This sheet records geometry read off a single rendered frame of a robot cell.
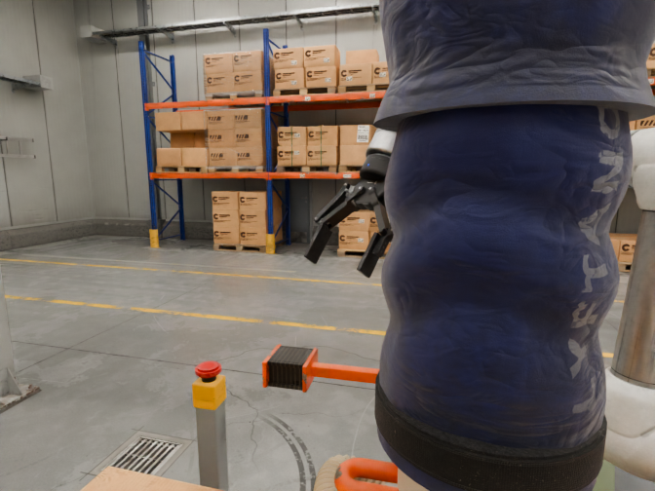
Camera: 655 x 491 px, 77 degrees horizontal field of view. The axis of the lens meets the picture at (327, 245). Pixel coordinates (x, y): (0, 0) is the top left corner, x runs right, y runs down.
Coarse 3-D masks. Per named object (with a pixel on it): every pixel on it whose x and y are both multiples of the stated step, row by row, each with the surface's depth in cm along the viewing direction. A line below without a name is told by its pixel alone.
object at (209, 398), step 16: (192, 384) 109; (208, 384) 109; (224, 384) 114; (208, 400) 109; (224, 400) 115; (208, 416) 110; (224, 416) 115; (208, 432) 111; (224, 432) 116; (208, 448) 112; (224, 448) 116; (208, 464) 113; (224, 464) 116; (208, 480) 114; (224, 480) 117
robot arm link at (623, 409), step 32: (640, 160) 86; (640, 192) 86; (640, 224) 88; (640, 256) 87; (640, 288) 87; (640, 320) 87; (640, 352) 87; (608, 384) 91; (640, 384) 88; (608, 416) 90; (640, 416) 86; (608, 448) 90; (640, 448) 84
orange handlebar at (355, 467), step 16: (320, 368) 75; (336, 368) 75; (352, 368) 75; (368, 368) 75; (352, 464) 50; (368, 464) 50; (384, 464) 50; (336, 480) 48; (352, 480) 47; (384, 480) 50
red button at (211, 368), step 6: (210, 360) 114; (198, 366) 110; (204, 366) 110; (210, 366) 110; (216, 366) 110; (198, 372) 108; (204, 372) 108; (210, 372) 108; (216, 372) 109; (204, 378) 110; (210, 378) 110
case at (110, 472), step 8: (104, 472) 84; (112, 472) 84; (120, 472) 84; (128, 472) 84; (136, 472) 84; (96, 480) 81; (104, 480) 81; (112, 480) 81; (120, 480) 81; (128, 480) 81; (136, 480) 81; (144, 480) 81; (152, 480) 81; (160, 480) 81; (168, 480) 81; (176, 480) 82; (88, 488) 79; (96, 488) 79; (104, 488) 79; (112, 488) 79; (120, 488) 79; (128, 488) 79; (136, 488) 79; (144, 488) 79; (152, 488) 79; (160, 488) 79; (168, 488) 79; (176, 488) 79; (184, 488) 79; (192, 488) 79; (200, 488) 79; (208, 488) 79
